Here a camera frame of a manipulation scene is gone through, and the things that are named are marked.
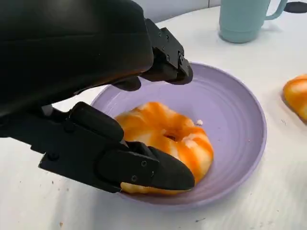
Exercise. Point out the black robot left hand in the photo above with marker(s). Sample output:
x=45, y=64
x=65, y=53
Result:
x=72, y=48

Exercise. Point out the orange white toy bread roll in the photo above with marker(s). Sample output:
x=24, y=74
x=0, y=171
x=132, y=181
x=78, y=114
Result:
x=153, y=119
x=297, y=95

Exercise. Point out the pale blue desk partition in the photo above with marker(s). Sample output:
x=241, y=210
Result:
x=180, y=7

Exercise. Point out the lilac plate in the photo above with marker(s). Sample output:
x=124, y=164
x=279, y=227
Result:
x=227, y=107

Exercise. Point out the pale green mug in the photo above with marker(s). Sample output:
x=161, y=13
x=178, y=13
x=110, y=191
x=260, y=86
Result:
x=239, y=21

